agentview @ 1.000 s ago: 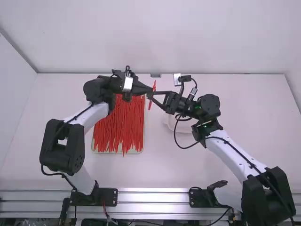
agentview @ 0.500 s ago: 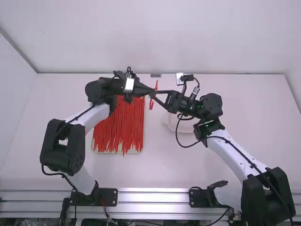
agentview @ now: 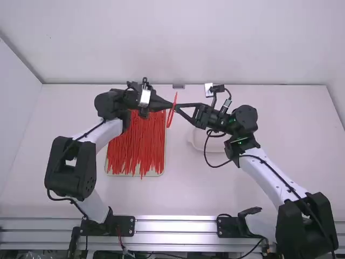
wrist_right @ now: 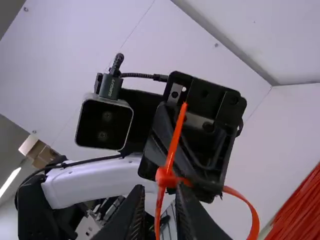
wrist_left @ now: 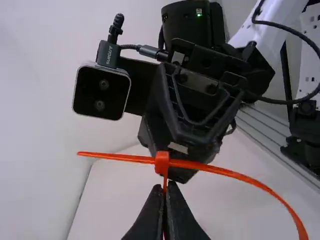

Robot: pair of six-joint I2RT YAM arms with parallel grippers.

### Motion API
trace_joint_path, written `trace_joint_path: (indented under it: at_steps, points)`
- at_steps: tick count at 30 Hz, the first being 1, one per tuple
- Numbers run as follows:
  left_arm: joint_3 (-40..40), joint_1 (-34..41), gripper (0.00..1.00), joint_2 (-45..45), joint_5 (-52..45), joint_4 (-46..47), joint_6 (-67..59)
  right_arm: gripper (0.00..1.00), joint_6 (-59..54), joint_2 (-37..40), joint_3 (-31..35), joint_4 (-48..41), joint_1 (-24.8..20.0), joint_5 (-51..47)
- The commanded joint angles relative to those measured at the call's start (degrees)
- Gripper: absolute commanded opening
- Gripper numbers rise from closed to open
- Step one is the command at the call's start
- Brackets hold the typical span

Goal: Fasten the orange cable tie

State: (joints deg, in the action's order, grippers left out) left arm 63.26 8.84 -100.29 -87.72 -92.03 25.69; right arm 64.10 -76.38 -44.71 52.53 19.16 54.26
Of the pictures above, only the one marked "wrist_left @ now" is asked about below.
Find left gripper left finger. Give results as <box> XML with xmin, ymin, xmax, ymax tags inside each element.
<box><xmin>121</xmin><ymin>184</ymin><xmax>165</xmax><ymax>240</ymax></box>

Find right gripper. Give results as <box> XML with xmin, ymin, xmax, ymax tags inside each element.
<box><xmin>124</xmin><ymin>38</ymin><xmax>276</xmax><ymax>144</ymax></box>

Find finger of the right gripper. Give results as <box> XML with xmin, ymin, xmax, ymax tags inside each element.
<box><xmin>137</xmin><ymin>116</ymin><xmax>223</xmax><ymax>185</ymax></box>

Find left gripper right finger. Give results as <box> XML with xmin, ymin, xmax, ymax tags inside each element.
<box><xmin>164</xmin><ymin>182</ymin><xmax>212</xmax><ymax>240</ymax></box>

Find orange cable tie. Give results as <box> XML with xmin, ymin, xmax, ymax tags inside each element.
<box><xmin>76</xmin><ymin>150</ymin><xmax>310</xmax><ymax>240</ymax></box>

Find silver rails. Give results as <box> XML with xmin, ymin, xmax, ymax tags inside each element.
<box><xmin>234</xmin><ymin>103</ymin><xmax>320</xmax><ymax>191</ymax></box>

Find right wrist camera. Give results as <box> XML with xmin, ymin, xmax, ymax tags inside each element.
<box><xmin>72</xmin><ymin>59</ymin><xmax>132</xmax><ymax>122</ymax></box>

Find black cable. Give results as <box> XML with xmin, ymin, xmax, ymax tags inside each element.
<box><xmin>249</xmin><ymin>0</ymin><xmax>320</xmax><ymax>106</ymax></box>

